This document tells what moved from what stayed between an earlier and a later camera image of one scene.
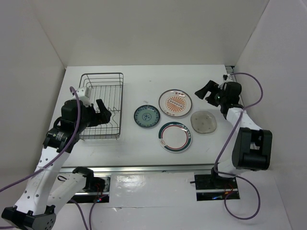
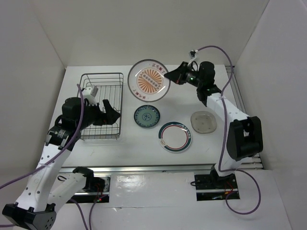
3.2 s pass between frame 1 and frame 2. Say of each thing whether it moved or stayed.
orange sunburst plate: moved
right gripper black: moved
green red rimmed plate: stayed
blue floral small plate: stayed
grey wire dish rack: stayed
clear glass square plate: stayed
